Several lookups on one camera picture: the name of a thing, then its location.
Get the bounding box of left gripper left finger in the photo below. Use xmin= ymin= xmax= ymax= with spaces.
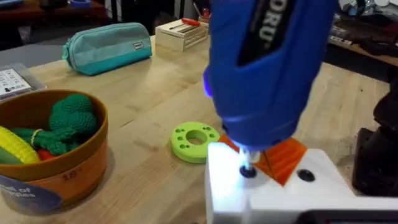
xmin=205 ymin=133 xmax=283 ymax=224

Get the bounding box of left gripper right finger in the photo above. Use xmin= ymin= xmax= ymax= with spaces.
xmin=263 ymin=136 xmax=356 ymax=200

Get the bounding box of blue electric screwdriver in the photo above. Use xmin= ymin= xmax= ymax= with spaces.
xmin=203 ymin=0 xmax=339 ymax=175

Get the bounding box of small blue screw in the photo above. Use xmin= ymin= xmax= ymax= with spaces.
xmin=239 ymin=166 xmax=258 ymax=179

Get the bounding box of green disc with holes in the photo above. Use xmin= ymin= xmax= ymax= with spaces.
xmin=169 ymin=121 xmax=221 ymax=165

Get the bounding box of pale wooden box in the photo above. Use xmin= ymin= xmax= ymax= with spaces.
xmin=154 ymin=18 xmax=210 ymax=53

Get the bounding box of cluttered side bench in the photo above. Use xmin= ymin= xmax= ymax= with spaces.
xmin=325 ymin=0 xmax=398 ymax=68

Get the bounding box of orange tub of toy vegetables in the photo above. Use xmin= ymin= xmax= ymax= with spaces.
xmin=0 ymin=89 xmax=109 ymax=216

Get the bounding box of teal zip bag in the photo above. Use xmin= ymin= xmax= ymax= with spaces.
xmin=61 ymin=22 xmax=154 ymax=77

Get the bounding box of clear box with white label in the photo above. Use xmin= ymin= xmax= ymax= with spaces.
xmin=0 ymin=62 xmax=48 ymax=101

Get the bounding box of red-handled screwdriver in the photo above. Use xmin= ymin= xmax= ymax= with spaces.
xmin=181 ymin=17 xmax=201 ymax=27

